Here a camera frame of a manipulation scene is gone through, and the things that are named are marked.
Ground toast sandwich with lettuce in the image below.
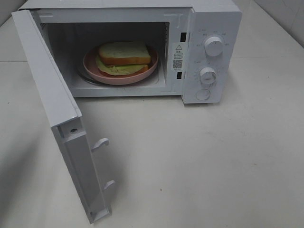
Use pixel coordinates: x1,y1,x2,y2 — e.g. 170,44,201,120
95,41,151,76

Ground white warning label sticker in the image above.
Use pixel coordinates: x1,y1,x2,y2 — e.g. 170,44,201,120
172,42,184,71

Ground pink round plate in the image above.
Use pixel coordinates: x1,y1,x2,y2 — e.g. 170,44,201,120
83,46,159,86

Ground round white door button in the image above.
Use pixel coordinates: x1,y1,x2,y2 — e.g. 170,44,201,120
195,89,211,101

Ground upper white power knob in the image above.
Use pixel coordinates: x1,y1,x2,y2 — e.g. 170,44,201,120
204,35,224,57

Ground lower white timer knob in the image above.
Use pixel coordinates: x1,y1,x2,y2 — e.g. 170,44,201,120
199,67,217,85

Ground white microwave oven body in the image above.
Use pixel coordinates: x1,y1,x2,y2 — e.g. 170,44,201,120
18,0,242,104

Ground white microwave door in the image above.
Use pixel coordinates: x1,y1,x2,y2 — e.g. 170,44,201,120
12,10,115,223

